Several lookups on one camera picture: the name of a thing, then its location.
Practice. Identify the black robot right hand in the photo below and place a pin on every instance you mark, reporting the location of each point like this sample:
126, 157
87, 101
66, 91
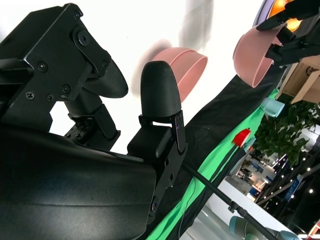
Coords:
62, 187

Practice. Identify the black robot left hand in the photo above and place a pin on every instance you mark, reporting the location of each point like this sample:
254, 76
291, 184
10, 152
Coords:
310, 42

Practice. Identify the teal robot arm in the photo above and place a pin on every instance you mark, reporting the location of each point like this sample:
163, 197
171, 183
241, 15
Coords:
240, 226

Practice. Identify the orange bread roll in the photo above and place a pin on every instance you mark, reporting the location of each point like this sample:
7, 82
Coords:
293, 24
278, 6

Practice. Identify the cardboard box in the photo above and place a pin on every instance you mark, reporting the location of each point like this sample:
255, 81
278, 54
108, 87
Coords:
305, 82

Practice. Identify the purple plate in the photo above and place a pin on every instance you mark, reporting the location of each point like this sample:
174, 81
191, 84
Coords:
262, 12

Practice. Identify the light blue cup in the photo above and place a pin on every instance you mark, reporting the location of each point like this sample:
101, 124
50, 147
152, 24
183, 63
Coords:
273, 107

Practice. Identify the green leafy plant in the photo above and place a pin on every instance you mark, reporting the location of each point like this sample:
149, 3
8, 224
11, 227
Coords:
282, 135

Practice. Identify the red button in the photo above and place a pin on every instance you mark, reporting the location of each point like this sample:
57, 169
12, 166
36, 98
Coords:
241, 137

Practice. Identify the black backdrop cloth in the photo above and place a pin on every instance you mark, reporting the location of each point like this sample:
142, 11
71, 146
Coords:
212, 120

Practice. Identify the green backdrop cloth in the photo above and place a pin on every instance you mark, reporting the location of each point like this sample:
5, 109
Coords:
225, 155

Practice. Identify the black stand pole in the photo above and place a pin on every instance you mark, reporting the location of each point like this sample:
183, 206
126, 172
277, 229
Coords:
215, 191

